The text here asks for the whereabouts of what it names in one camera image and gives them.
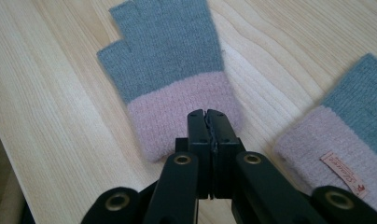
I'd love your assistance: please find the grey pink fingerless glove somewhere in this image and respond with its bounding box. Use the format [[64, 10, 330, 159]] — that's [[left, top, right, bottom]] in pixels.
[[96, 0, 243, 163]]

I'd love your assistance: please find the grey pink glove with label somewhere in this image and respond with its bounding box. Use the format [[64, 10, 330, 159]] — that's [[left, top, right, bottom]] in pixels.
[[273, 52, 377, 218]]

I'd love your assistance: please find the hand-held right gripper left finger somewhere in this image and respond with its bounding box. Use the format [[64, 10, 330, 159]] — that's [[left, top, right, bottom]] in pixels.
[[175, 108, 214, 200]]

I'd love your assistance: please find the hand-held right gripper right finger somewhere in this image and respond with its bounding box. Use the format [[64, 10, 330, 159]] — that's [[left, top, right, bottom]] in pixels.
[[206, 108, 245, 200]]

